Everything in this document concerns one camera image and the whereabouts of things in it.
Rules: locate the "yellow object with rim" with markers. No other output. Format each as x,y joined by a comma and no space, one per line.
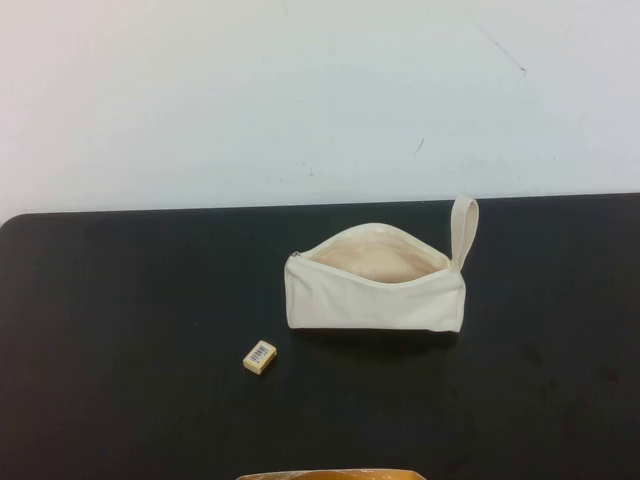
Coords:
325,475

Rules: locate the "small cream eraser with barcode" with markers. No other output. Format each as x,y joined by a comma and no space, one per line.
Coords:
259,356

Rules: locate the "cream canvas pencil case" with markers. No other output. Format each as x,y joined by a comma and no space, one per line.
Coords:
370,305

